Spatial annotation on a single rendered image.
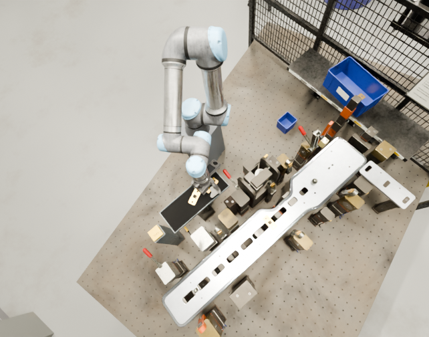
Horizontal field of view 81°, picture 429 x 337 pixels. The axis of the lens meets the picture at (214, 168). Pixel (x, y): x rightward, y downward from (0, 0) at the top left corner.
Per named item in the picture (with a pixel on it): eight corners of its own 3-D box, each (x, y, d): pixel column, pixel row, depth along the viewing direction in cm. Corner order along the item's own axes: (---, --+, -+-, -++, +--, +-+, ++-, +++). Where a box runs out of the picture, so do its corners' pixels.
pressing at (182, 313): (184, 335, 126) (183, 336, 125) (158, 297, 133) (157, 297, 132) (369, 160, 143) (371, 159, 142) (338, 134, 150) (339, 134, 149)
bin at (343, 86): (356, 118, 148) (366, 106, 136) (321, 84, 158) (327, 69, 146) (377, 103, 149) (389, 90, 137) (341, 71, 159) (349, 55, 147)
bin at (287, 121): (284, 134, 185) (287, 129, 177) (274, 126, 188) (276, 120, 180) (295, 126, 187) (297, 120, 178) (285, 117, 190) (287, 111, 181)
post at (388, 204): (377, 214, 160) (405, 206, 133) (371, 208, 162) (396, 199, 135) (383, 208, 161) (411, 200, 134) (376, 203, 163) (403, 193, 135)
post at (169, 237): (177, 246, 168) (154, 244, 127) (170, 237, 171) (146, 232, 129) (186, 239, 169) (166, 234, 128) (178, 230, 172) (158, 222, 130)
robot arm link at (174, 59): (155, 21, 91) (154, 154, 102) (184, 21, 89) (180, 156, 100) (166, 31, 102) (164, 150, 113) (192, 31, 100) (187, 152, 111)
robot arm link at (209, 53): (206, 111, 142) (188, 18, 93) (232, 114, 140) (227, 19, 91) (202, 129, 137) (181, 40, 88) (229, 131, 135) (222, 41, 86)
